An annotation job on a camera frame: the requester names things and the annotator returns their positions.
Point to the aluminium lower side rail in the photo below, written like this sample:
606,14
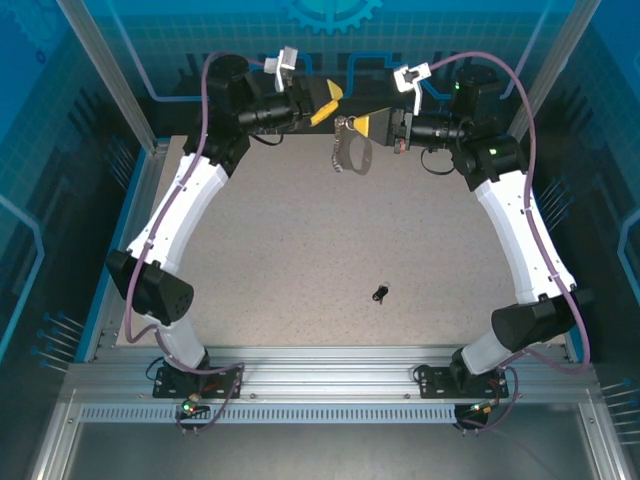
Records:
54,442
604,442

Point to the small black key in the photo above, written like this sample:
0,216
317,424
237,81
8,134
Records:
378,295

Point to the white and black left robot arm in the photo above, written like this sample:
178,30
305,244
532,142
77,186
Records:
185,210

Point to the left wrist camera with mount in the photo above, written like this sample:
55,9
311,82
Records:
287,57

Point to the aluminium frame beam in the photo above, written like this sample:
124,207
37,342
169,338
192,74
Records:
325,380

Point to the small circuit board with LED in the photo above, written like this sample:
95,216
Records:
189,407
477,409

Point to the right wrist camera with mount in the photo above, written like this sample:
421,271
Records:
417,97

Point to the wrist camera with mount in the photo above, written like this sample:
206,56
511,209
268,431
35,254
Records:
287,57
417,97

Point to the aluminium corner post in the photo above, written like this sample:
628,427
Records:
542,75
112,80

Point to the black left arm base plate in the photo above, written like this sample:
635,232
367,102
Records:
172,389

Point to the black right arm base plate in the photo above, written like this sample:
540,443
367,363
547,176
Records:
435,385

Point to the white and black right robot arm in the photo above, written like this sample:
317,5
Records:
525,240

